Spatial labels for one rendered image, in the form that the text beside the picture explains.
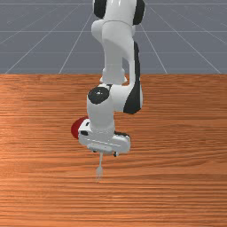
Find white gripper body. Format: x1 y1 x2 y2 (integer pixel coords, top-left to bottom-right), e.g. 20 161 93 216
77 117 131 155

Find red plate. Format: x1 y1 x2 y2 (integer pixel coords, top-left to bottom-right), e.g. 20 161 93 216
70 116 90 140

